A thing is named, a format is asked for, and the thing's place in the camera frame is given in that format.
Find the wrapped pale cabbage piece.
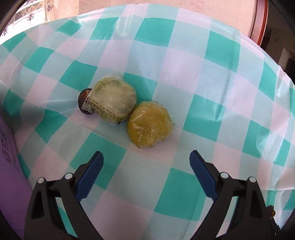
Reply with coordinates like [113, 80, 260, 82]
[82, 74, 137, 126]

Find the purple cardboard box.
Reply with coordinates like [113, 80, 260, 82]
[1, 117, 32, 239]

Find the floral lace curtain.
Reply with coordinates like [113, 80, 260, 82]
[0, 0, 56, 38]

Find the teal checkered tablecloth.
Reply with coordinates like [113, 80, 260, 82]
[1, 4, 294, 239]

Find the small dark fruit left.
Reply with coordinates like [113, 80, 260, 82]
[77, 88, 93, 115]

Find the brown door frame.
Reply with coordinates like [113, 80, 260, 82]
[249, 0, 268, 46]

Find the wrapped yellow-green fruit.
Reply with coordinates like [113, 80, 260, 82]
[127, 101, 174, 148]

